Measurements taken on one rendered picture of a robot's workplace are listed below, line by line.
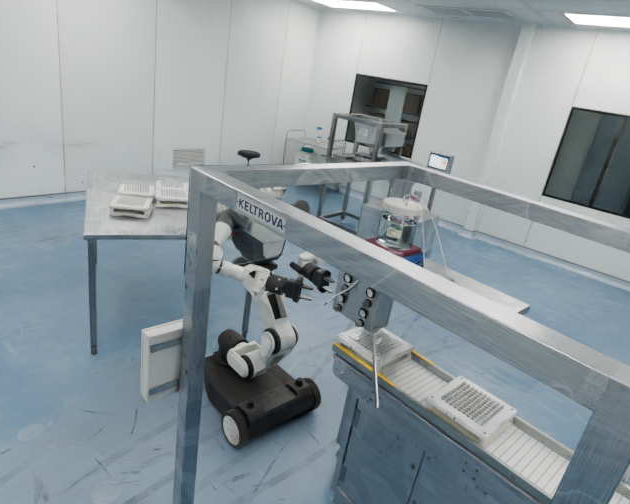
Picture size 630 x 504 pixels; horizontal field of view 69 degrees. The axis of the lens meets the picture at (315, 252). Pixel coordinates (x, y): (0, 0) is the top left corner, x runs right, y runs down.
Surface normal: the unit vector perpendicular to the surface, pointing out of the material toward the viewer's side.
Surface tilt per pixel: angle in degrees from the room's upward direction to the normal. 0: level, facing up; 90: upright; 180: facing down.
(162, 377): 90
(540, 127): 90
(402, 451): 90
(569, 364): 90
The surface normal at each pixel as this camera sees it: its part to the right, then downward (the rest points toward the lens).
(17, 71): 0.77, 0.34
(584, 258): -0.63, 0.19
